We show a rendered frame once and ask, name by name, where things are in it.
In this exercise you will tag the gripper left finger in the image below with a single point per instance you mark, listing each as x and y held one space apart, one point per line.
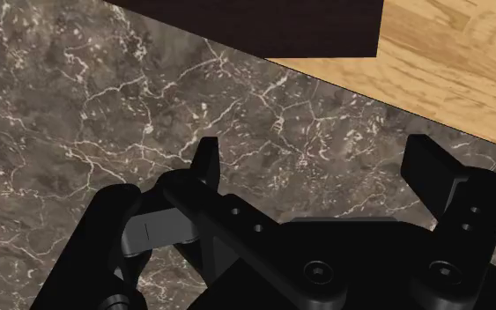
213 210

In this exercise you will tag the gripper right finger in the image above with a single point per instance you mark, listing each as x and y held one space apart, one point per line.
462 240

